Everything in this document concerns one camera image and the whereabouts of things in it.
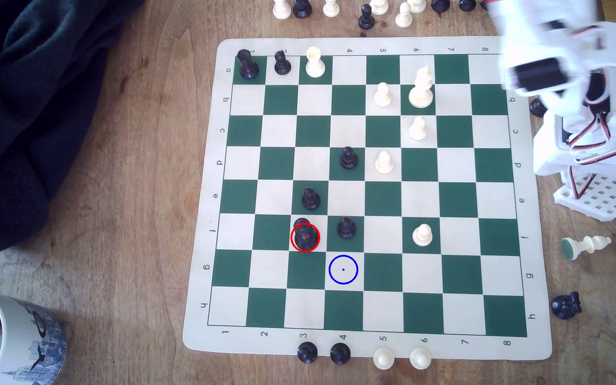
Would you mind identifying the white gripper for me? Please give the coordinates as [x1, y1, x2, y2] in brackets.
[487, 0, 600, 97]

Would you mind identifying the large black chess piece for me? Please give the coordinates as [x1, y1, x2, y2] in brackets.
[293, 217, 319, 252]

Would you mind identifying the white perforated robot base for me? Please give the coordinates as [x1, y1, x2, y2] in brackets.
[553, 171, 616, 221]

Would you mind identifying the tall white chess piece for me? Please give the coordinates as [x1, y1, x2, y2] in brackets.
[409, 66, 435, 109]

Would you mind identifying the white chess bishop green felt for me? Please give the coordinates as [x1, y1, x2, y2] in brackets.
[561, 236, 612, 261]

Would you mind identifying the green and cream chess mat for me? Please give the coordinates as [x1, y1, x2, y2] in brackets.
[182, 36, 553, 360]

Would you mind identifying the white chess rook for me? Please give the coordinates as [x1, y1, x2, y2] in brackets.
[306, 46, 326, 79]

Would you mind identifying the black chess knight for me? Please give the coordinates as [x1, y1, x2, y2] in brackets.
[551, 292, 582, 320]

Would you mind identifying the black chess king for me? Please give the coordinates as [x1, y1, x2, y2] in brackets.
[236, 48, 260, 80]

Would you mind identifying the dark navy cloth garment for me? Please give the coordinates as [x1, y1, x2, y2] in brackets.
[0, 0, 145, 256]

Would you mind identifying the white mug blue skyline print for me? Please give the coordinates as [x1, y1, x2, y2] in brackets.
[0, 287, 67, 385]

